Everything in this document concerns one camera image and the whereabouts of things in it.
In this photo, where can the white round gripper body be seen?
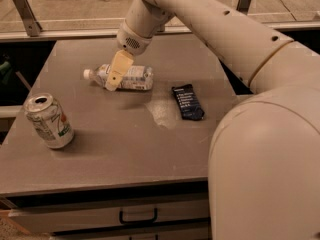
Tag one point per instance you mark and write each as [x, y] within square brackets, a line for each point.
[132, 40]

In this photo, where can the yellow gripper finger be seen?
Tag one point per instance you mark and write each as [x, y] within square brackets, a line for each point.
[120, 65]

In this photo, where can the clear plastic water bottle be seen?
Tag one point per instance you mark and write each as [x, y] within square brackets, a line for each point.
[139, 78]

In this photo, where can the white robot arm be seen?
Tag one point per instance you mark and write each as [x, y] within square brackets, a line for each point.
[264, 157]

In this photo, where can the dark blue snack wrapper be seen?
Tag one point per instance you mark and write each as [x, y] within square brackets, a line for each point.
[188, 103]

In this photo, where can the white green soda can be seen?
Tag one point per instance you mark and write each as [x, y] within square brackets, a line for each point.
[49, 120]

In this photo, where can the green object at left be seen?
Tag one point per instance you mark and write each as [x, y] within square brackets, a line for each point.
[5, 72]

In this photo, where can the upper grey drawer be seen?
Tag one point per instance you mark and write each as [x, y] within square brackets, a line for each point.
[45, 220]

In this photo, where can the grey drawer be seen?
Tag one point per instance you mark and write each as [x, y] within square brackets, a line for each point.
[182, 232]
[45, 220]

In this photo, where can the lower grey drawer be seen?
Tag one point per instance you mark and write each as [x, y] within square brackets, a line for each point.
[182, 232]

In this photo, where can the left metal railing bracket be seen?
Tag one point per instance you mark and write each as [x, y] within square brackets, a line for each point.
[31, 25]

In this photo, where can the black drawer handle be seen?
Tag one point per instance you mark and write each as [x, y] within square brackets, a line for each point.
[144, 216]

